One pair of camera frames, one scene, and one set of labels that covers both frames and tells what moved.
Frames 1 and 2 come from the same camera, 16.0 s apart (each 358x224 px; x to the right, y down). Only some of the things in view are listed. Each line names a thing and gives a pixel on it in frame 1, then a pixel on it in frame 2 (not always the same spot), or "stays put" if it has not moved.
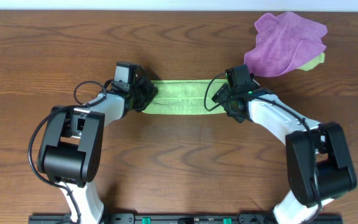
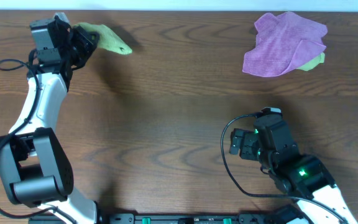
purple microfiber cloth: [284, 42] stays put
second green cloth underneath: [313, 63] stays put
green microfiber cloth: [186, 97] -> [106, 40]
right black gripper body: [224, 98] -> [249, 150]
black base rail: [181, 218] stays put
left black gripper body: [144, 94] -> [81, 44]
